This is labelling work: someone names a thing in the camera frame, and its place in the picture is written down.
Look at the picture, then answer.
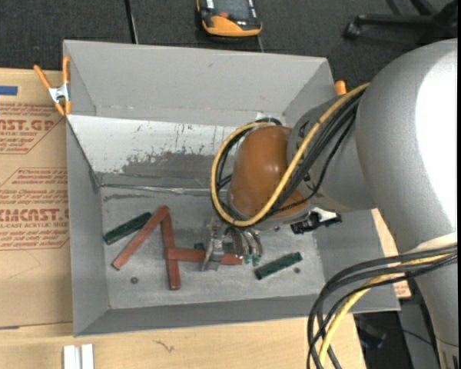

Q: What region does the red-brown flat block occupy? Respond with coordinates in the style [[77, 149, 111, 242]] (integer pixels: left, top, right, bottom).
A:
[[160, 215, 182, 291], [166, 248, 244, 266], [112, 204, 171, 271]]

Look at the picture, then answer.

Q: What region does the dark green flat block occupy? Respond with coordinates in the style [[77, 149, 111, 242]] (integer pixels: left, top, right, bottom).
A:
[[254, 251, 303, 281], [103, 211, 153, 245]]

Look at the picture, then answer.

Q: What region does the grey metal bin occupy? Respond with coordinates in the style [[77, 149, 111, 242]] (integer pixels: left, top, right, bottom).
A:
[[62, 39, 402, 337]]

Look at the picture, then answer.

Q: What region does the brown cardboard board red print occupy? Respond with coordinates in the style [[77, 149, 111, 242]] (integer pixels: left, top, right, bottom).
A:
[[0, 66, 413, 331]]

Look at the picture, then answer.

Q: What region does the black cylinder on white bracket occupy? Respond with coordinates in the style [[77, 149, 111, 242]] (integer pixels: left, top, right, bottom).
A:
[[290, 208, 343, 235]]

